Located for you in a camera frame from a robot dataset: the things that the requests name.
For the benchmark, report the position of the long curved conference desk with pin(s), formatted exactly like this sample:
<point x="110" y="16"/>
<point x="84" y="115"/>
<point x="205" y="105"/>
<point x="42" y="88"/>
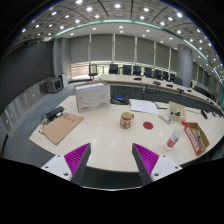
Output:
<point x="130" y="80"/>

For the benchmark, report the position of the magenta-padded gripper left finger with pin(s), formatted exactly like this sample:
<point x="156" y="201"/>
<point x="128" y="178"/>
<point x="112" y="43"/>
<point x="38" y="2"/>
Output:
<point x="76" y="159"/>

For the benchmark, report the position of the round ceiling lights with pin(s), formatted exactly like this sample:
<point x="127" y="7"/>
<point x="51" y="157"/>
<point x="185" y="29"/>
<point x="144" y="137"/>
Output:
<point x="117" y="5"/>

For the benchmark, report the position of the black power adapter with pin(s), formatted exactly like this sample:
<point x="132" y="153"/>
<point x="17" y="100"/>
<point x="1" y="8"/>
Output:
<point x="55" y="112"/>

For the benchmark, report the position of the small black desk device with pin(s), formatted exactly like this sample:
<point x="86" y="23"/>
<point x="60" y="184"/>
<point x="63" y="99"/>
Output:
<point x="204" y="114"/>

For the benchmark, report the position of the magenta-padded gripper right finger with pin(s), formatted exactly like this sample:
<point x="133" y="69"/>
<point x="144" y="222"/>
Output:
<point x="147" y="159"/>

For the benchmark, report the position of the red and cream patterned mug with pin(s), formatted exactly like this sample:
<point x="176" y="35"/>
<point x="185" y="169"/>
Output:
<point x="126" y="120"/>

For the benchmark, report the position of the white remote control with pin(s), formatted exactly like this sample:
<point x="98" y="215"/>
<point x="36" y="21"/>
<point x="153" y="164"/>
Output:
<point x="165" y="118"/>

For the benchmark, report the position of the brown envelope with red print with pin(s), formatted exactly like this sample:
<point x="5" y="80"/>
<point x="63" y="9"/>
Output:
<point x="61" y="128"/>

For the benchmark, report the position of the black clip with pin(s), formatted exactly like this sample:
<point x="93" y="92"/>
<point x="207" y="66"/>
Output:
<point x="177" y="114"/>

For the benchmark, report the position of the white cardboard box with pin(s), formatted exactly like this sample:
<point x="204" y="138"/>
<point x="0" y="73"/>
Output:
<point x="92" y="98"/>

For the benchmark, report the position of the flat round red coaster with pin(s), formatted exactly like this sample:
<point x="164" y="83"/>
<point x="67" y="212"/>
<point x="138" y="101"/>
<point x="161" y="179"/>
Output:
<point x="148" y="125"/>

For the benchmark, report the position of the cream open cardboard box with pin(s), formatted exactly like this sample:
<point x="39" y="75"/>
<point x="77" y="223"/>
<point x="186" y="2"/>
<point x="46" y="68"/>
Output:
<point x="176" y="108"/>

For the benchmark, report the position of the grey box monitor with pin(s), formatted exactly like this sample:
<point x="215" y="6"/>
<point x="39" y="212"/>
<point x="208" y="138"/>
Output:
<point x="54" y="85"/>

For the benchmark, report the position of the small grey-green block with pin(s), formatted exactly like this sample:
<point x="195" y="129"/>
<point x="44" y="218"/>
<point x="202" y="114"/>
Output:
<point x="199" y="135"/>

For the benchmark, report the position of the white paper sheets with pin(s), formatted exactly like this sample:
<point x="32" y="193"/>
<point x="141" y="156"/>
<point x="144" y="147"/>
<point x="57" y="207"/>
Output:
<point x="143" y="106"/>

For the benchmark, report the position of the row of black office chairs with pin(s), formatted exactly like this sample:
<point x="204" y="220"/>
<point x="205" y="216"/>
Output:
<point x="127" y="69"/>

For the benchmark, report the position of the clear red-capped water bottle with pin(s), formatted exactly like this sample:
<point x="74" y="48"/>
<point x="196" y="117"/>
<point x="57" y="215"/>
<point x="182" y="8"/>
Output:
<point x="174" y="138"/>

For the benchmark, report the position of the brown box with red side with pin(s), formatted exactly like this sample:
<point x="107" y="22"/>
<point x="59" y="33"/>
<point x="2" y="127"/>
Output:
<point x="193" y="140"/>

